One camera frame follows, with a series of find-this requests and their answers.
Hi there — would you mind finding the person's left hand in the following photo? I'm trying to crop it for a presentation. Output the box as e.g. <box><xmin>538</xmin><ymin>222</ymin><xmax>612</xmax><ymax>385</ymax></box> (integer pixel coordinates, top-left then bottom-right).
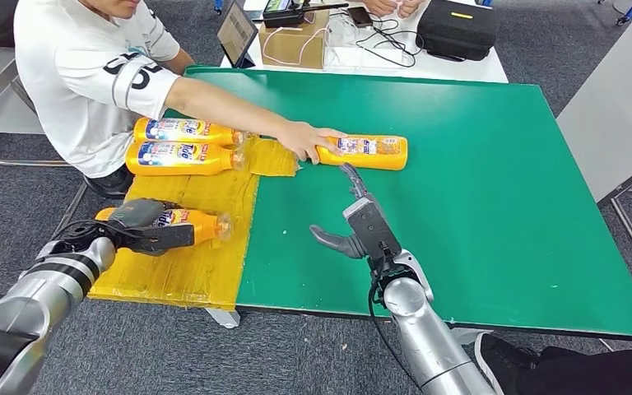
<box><xmin>397</xmin><ymin>0</ymin><xmax>427</xmax><ymax>18</ymax></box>

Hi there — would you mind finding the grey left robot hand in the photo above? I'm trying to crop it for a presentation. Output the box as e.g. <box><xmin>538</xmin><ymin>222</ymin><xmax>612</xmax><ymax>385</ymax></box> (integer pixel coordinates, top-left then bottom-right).
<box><xmin>107</xmin><ymin>197</ymin><xmax>171</xmax><ymax>231</ymax></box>

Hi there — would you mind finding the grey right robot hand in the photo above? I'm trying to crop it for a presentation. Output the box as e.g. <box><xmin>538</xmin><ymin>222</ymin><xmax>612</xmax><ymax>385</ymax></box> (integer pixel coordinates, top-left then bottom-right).
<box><xmin>309</xmin><ymin>162</ymin><xmax>370</xmax><ymax>261</ymax></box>

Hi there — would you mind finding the person's right hand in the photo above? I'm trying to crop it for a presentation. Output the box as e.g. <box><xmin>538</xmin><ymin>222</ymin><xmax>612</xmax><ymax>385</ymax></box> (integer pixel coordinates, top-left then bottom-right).
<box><xmin>362</xmin><ymin>0</ymin><xmax>399</xmax><ymax>17</ymax></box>
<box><xmin>275</xmin><ymin>120</ymin><xmax>348</xmax><ymax>165</ymax></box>

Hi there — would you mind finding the orange detergent bottle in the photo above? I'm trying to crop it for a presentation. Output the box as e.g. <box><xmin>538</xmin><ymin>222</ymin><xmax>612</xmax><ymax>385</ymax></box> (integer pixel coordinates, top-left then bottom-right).
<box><xmin>315</xmin><ymin>134</ymin><xmax>409</xmax><ymax>172</ymax></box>
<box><xmin>95</xmin><ymin>207</ymin><xmax>234</xmax><ymax>246</ymax></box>
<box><xmin>125</xmin><ymin>140</ymin><xmax>246</xmax><ymax>177</ymax></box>
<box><xmin>132</xmin><ymin>116</ymin><xmax>249</xmax><ymax>147</ymax></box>

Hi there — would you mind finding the person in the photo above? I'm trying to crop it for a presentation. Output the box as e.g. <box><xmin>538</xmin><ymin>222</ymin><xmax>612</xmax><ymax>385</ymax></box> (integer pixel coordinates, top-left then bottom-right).
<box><xmin>13</xmin><ymin>0</ymin><xmax>348</xmax><ymax>200</ymax></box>
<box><xmin>362</xmin><ymin>0</ymin><xmax>427</xmax><ymax>18</ymax></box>
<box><xmin>475</xmin><ymin>332</ymin><xmax>632</xmax><ymax>395</ymax></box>

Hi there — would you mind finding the black smartphone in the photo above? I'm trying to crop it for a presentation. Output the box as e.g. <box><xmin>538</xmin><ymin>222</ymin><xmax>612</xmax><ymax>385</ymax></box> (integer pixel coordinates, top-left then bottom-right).
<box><xmin>347</xmin><ymin>6</ymin><xmax>375</xmax><ymax>30</ymax></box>

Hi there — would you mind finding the yellow film patch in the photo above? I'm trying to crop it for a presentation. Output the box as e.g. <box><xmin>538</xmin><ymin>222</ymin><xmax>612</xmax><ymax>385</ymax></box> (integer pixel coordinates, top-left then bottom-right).
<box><xmin>249</xmin><ymin>136</ymin><xmax>302</xmax><ymax>179</ymax></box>

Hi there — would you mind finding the clear plastic box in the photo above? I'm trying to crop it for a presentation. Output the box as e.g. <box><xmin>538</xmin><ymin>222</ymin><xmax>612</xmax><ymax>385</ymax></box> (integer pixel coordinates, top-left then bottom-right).
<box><xmin>323</xmin><ymin>15</ymin><xmax>411</xmax><ymax>73</ymax></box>

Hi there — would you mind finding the white table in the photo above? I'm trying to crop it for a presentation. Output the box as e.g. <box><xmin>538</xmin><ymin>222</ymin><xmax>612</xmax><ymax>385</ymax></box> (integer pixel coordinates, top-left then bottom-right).
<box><xmin>221</xmin><ymin>0</ymin><xmax>509</xmax><ymax>85</ymax></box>

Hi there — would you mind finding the brown cardboard box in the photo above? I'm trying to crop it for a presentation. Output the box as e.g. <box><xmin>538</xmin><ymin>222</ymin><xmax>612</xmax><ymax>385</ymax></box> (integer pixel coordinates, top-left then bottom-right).
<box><xmin>259</xmin><ymin>11</ymin><xmax>332</xmax><ymax>71</ymax></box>

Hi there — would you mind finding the yellow taped board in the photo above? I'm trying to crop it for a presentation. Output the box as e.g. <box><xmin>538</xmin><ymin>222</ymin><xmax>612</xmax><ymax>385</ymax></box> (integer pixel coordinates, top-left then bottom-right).
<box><xmin>87</xmin><ymin>108</ymin><xmax>270</xmax><ymax>312</ymax></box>

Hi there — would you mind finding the black radio device with antenna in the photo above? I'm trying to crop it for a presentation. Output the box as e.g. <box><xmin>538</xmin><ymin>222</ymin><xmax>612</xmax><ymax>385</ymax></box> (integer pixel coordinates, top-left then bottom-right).
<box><xmin>263</xmin><ymin>0</ymin><xmax>351</xmax><ymax>30</ymax></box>

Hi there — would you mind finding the dark tablet with stand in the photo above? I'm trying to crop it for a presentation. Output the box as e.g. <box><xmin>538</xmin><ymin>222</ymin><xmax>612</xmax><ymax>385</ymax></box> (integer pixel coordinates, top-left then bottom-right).
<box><xmin>216</xmin><ymin>0</ymin><xmax>260</xmax><ymax>70</ymax></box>

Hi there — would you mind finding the white table foot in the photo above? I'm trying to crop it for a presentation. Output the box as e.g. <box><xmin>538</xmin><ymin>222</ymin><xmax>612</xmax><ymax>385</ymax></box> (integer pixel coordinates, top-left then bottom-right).
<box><xmin>446</xmin><ymin>327</ymin><xmax>495</xmax><ymax>348</ymax></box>
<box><xmin>206</xmin><ymin>308</ymin><xmax>242</xmax><ymax>331</ymax></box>

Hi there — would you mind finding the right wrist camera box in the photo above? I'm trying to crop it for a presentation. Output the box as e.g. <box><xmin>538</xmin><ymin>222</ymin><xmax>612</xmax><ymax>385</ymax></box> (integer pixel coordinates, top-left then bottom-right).
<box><xmin>342</xmin><ymin>196</ymin><xmax>403</xmax><ymax>264</ymax></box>

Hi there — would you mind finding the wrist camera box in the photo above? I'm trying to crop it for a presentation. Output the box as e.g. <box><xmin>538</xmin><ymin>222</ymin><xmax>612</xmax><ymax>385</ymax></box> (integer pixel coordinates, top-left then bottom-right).
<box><xmin>122</xmin><ymin>222</ymin><xmax>196</xmax><ymax>258</ymax></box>
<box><xmin>342</xmin><ymin>196</ymin><xmax>403</xmax><ymax>264</ymax></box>

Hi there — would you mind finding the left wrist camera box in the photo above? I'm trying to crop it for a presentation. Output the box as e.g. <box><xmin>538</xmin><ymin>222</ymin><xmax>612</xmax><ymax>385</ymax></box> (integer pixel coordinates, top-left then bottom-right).
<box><xmin>122</xmin><ymin>222</ymin><xmax>196</xmax><ymax>258</ymax></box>

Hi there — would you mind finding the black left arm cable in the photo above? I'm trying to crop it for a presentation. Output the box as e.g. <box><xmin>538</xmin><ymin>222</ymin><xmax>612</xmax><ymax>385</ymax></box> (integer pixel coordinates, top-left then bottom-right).
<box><xmin>53</xmin><ymin>219</ymin><xmax>132</xmax><ymax>242</ymax></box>

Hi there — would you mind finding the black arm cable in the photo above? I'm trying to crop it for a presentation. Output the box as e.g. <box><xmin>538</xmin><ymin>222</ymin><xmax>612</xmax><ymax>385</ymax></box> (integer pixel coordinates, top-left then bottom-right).
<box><xmin>367</xmin><ymin>256</ymin><xmax>421</xmax><ymax>388</ymax></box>
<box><xmin>53</xmin><ymin>219</ymin><xmax>132</xmax><ymax>242</ymax></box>

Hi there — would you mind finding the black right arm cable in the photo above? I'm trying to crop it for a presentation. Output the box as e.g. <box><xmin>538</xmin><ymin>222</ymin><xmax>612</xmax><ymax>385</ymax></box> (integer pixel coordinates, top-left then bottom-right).
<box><xmin>367</xmin><ymin>256</ymin><xmax>421</xmax><ymax>388</ymax></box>

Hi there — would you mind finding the white cable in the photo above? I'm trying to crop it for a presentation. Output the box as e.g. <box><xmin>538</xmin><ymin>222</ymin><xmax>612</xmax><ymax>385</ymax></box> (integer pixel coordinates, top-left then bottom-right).
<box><xmin>263</xmin><ymin>26</ymin><xmax>328</xmax><ymax>67</ymax></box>

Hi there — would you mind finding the blue wheeled frame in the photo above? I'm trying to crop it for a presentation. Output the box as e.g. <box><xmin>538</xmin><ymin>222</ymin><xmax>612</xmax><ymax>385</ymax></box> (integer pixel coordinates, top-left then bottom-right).
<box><xmin>597</xmin><ymin>0</ymin><xmax>632</xmax><ymax>28</ymax></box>

